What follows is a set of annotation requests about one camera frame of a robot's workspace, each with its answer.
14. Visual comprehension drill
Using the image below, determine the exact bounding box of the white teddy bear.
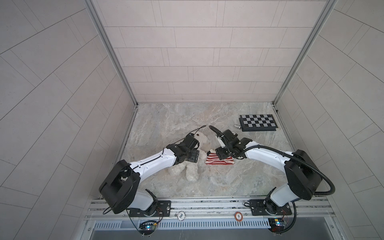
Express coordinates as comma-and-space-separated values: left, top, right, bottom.
168, 131, 209, 183

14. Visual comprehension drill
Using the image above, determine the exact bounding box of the red white striped sweater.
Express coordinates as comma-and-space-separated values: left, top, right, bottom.
204, 149, 236, 166

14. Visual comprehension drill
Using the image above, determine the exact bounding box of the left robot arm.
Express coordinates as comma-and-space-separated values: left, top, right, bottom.
99, 133, 200, 216

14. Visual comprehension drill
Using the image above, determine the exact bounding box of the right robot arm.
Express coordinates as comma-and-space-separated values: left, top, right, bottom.
209, 126, 322, 215

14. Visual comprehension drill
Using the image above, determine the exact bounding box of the black white chessboard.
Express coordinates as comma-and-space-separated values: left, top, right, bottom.
239, 114, 278, 132

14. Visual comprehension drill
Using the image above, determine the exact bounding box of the left circuit board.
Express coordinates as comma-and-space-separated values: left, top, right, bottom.
139, 220, 158, 236

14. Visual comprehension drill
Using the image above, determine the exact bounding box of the circuit board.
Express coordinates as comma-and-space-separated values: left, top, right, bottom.
268, 218, 286, 233
139, 220, 158, 236

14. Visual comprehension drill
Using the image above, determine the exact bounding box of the right circuit board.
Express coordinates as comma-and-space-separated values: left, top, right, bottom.
268, 218, 286, 233

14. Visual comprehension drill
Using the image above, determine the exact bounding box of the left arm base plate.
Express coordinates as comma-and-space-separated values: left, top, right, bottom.
129, 201, 172, 218

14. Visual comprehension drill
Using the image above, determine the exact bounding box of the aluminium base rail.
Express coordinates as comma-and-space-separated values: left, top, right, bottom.
85, 196, 335, 220

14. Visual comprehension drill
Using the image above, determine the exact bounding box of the white poker chip on rail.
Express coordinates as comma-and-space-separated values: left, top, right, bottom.
177, 211, 186, 221

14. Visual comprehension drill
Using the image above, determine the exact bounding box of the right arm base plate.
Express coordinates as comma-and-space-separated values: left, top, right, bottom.
244, 200, 292, 216

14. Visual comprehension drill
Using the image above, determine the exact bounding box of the red poker chip on rail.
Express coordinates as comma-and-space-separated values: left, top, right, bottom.
234, 212, 243, 222

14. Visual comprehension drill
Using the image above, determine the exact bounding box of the right black corrugated cable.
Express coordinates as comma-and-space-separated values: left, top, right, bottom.
209, 125, 336, 196

